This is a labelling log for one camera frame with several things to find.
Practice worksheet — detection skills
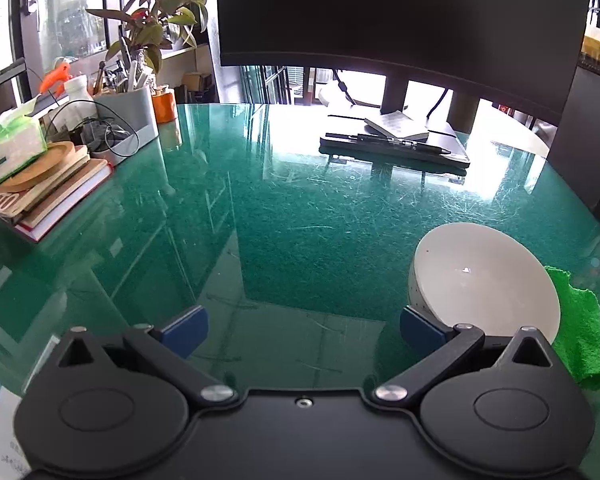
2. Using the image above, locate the black adapter with cable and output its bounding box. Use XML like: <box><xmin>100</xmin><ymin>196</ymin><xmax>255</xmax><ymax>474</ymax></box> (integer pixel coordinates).
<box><xmin>47</xmin><ymin>105</ymin><xmax>141</xmax><ymax>156</ymax></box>

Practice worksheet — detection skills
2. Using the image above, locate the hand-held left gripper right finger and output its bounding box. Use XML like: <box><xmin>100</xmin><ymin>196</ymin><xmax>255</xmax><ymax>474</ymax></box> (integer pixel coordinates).
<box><xmin>362</xmin><ymin>306</ymin><xmax>563</xmax><ymax>409</ymax></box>

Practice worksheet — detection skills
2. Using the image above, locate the black notebook folio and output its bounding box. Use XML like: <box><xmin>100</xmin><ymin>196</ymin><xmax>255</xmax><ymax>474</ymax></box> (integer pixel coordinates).
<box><xmin>319</xmin><ymin>115</ymin><xmax>471</xmax><ymax>170</ymax></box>

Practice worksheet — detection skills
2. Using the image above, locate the green leafy plant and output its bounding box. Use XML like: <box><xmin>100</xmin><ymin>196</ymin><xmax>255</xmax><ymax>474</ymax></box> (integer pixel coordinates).
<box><xmin>86</xmin><ymin>0</ymin><xmax>210</xmax><ymax>76</ymax></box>

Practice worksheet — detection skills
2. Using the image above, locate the cardboard box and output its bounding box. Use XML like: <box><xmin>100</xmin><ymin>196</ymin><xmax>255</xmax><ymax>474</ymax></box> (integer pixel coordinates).
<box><xmin>182</xmin><ymin>72</ymin><xmax>213</xmax><ymax>103</ymax></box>

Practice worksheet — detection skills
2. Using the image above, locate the green cleaning cloth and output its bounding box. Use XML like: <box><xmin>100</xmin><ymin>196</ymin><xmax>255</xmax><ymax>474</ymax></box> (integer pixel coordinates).
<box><xmin>545</xmin><ymin>266</ymin><xmax>600</xmax><ymax>390</ymax></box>

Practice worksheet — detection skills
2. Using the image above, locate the white notepad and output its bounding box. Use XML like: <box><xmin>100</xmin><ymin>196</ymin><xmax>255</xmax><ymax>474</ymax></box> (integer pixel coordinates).
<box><xmin>364</xmin><ymin>111</ymin><xmax>430</xmax><ymax>141</ymax></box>

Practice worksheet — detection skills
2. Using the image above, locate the white dotted bowl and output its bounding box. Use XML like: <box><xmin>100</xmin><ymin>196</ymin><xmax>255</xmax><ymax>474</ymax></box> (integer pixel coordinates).
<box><xmin>408</xmin><ymin>223</ymin><xmax>562</xmax><ymax>346</ymax></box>

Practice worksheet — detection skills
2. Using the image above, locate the bunch of pens and brushes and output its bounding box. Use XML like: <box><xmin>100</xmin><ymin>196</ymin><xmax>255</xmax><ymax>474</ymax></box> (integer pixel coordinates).
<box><xmin>92</xmin><ymin>35</ymin><xmax>156</xmax><ymax>95</ymax></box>

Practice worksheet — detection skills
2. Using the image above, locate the white orange spray bottle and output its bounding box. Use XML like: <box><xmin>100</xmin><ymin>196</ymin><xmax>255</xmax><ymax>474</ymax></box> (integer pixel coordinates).
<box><xmin>39</xmin><ymin>57</ymin><xmax>95</xmax><ymax>131</ymax></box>

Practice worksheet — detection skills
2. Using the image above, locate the black computer monitor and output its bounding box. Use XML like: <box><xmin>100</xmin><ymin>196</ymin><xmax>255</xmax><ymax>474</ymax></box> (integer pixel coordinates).
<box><xmin>215</xmin><ymin>0</ymin><xmax>594</xmax><ymax>135</ymax></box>

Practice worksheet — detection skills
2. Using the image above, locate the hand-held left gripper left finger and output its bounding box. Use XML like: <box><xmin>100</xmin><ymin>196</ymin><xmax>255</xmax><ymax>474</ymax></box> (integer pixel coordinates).
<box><xmin>55</xmin><ymin>305</ymin><xmax>240</xmax><ymax>409</ymax></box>

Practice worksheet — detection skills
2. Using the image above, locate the round wooden tray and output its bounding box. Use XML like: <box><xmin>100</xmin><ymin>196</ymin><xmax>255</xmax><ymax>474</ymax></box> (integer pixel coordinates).
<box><xmin>0</xmin><ymin>141</ymin><xmax>76</xmax><ymax>193</ymax></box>

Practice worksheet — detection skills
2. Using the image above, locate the stack of books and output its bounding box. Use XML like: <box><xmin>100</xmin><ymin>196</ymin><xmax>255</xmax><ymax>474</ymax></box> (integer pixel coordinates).
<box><xmin>14</xmin><ymin>158</ymin><xmax>115</xmax><ymax>243</ymax></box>

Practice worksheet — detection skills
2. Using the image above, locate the orange pot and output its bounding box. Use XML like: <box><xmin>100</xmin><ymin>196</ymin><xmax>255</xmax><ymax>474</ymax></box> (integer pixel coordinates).
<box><xmin>151</xmin><ymin>87</ymin><xmax>177</xmax><ymax>123</ymax></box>

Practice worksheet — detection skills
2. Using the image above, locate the black monitor cable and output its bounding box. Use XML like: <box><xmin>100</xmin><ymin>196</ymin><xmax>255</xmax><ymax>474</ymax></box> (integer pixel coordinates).
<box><xmin>426</xmin><ymin>89</ymin><xmax>453</xmax><ymax>120</ymax></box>
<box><xmin>331</xmin><ymin>67</ymin><xmax>357</xmax><ymax>107</ymax></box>

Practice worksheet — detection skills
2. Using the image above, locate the white printed paper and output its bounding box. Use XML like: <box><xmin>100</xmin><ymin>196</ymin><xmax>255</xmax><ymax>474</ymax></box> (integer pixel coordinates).
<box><xmin>0</xmin><ymin>342</ymin><xmax>31</xmax><ymax>480</ymax></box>

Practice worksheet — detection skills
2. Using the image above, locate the grey desk organizer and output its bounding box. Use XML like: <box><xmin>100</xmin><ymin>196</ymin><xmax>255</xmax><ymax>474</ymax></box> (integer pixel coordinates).
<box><xmin>87</xmin><ymin>82</ymin><xmax>160</xmax><ymax>158</ymax></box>

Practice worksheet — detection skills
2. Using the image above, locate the black speaker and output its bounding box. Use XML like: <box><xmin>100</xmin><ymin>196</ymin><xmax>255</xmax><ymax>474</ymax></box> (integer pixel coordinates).
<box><xmin>547</xmin><ymin>65</ymin><xmax>600</xmax><ymax>218</ymax></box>

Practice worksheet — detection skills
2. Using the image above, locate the green tissue pack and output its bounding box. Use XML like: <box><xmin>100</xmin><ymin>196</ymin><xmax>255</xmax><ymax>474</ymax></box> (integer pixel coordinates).
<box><xmin>0</xmin><ymin>95</ymin><xmax>48</xmax><ymax>186</ymax></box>

